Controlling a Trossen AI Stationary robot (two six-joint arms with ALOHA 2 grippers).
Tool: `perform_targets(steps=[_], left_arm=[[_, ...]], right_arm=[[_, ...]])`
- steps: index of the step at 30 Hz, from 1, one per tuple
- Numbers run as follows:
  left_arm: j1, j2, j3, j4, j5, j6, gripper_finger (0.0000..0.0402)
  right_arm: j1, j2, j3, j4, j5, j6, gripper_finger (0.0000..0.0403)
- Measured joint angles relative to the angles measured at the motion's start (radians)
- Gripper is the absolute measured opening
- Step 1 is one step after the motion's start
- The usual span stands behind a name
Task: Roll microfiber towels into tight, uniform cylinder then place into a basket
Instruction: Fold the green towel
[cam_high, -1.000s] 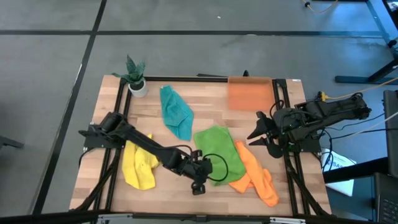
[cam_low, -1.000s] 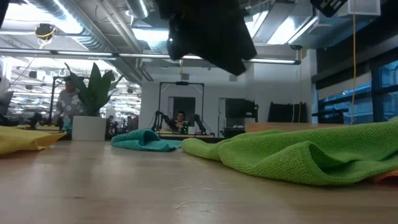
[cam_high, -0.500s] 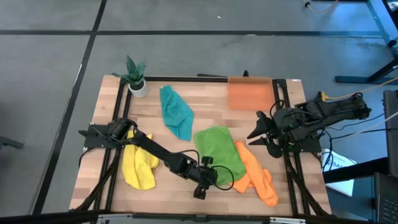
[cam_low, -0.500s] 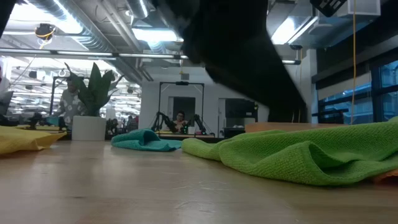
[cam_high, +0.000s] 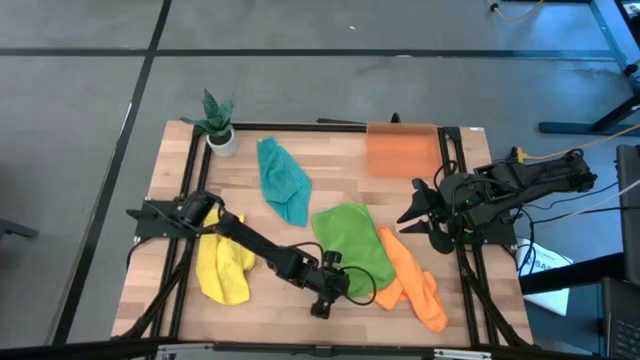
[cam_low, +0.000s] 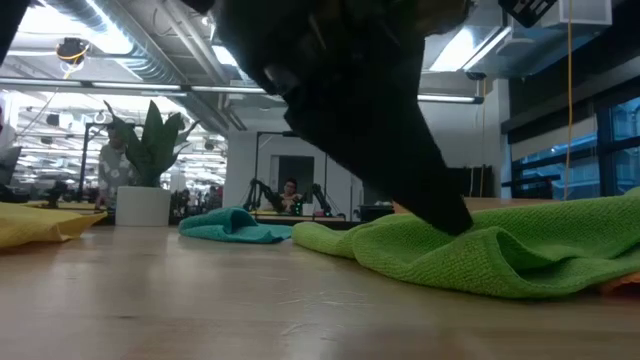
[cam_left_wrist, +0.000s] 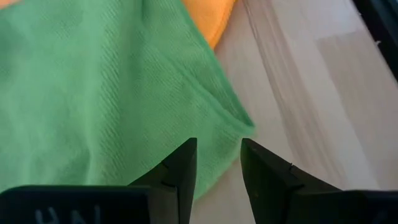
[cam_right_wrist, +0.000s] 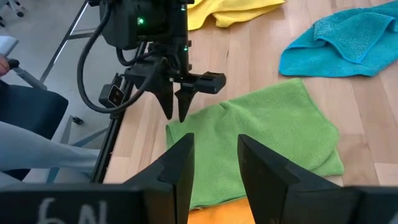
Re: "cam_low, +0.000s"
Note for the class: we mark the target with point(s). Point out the background work table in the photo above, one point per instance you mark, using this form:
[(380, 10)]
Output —
[(320, 220)]

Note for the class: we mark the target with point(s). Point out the yellow microfiber towel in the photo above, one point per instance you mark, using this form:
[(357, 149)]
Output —
[(35, 225)]

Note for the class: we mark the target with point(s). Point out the orange basket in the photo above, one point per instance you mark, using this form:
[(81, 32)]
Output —
[(510, 204)]

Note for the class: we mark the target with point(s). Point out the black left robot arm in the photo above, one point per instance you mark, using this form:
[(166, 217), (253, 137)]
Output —
[(10, 20)]

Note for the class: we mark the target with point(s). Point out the green artificial plant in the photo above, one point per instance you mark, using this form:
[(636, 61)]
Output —
[(155, 145)]

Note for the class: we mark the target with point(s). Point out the black bin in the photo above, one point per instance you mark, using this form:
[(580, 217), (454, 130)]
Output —
[(375, 212)]

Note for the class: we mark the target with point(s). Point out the orange microfiber towel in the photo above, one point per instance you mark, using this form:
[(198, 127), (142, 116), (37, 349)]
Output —
[(625, 285)]

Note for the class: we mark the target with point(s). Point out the green microfiber towel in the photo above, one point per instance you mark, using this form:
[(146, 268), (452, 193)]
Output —
[(500, 260)]

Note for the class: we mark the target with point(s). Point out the background black robot arm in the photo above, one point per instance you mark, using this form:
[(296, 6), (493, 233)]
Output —
[(320, 200), (262, 192)]

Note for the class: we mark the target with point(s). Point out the teal microfiber towel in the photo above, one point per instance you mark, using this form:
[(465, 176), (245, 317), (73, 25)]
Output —
[(230, 225)]

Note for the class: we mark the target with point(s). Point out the person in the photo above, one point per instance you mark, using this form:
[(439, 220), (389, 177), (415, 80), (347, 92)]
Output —
[(290, 192), (112, 170)]

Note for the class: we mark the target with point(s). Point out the background black station frame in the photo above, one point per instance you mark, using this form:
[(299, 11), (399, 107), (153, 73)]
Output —
[(270, 133)]

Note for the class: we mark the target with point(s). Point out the black monitor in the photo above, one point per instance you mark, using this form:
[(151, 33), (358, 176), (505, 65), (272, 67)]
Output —
[(477, 182)]

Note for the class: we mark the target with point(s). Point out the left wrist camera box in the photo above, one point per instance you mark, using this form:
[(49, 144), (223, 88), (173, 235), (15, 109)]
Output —
[(527, 11)]

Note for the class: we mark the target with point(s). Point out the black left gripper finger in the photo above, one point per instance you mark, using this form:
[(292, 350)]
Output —
[(390, 155)]

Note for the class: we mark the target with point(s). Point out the white plant pot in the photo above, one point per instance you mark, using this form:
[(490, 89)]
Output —
[(142, 207)]

